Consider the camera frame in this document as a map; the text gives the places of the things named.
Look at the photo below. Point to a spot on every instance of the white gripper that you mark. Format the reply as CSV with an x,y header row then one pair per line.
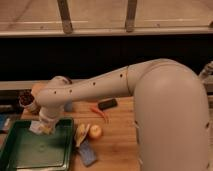
x,y
48,121

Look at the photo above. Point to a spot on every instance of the grey blue towel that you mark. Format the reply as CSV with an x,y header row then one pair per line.
x,y
38,128

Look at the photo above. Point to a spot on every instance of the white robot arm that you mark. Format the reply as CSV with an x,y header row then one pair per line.
x,y
171,109

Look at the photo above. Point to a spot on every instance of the green plastic tray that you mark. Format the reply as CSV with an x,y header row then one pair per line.
x,y
24,150

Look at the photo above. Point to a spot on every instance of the blue plastic cup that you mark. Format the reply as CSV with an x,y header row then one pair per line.
x,y
68,107

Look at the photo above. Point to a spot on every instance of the white cup with dark contents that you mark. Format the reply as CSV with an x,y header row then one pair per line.
x,y
27,101

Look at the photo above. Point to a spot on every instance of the yellow toy banana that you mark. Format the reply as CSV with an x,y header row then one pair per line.
x,y
81,133

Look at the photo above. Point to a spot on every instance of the orange toy carrot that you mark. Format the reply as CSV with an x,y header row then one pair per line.
x,y
99,112

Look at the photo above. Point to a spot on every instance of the yellow toy apple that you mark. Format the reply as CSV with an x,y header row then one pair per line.
x,y
95,132

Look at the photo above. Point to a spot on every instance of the black rectangular block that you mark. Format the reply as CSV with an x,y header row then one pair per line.
x,y
107,104

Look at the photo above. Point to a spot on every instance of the blue sponge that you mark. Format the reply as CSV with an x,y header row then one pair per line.
x,y
87,154

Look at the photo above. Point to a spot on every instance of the wooden cutting board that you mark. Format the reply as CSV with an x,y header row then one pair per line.
x,y
116,149

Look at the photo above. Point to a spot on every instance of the metal window frame rail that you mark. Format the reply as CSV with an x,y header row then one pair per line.
x,y
38,18

